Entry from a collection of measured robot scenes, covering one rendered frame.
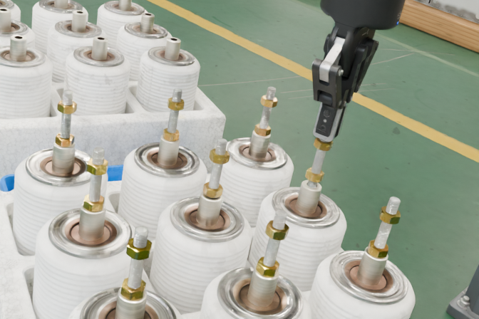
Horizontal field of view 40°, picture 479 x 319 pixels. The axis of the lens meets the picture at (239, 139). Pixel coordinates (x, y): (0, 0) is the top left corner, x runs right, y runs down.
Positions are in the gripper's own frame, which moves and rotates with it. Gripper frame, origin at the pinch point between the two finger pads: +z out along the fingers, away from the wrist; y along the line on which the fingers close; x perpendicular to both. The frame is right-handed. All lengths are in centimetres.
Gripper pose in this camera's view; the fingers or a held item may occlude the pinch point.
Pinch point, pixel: (329, 119)
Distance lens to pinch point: 67.1
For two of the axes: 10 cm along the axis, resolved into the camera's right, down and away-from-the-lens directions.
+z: -1.8, 8.8, 4.5
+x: -8.6, -3.6, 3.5
